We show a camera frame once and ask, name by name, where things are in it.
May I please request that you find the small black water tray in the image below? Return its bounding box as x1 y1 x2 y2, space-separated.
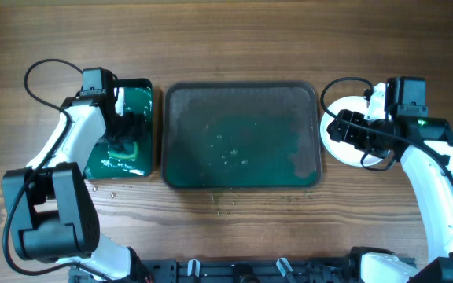
83 78 153 180

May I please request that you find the green yellow sponge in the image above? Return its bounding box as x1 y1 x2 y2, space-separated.
107 141 139 160

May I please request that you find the large black serving tray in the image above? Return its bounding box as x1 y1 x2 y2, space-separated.
161 80 322 189

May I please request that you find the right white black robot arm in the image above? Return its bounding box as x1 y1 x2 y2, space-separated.
320 76 453 282

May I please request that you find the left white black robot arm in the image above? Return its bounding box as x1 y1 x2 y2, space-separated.
2 68 153 282

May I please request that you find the white plate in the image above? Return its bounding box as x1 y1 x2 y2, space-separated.
320 94 385 167

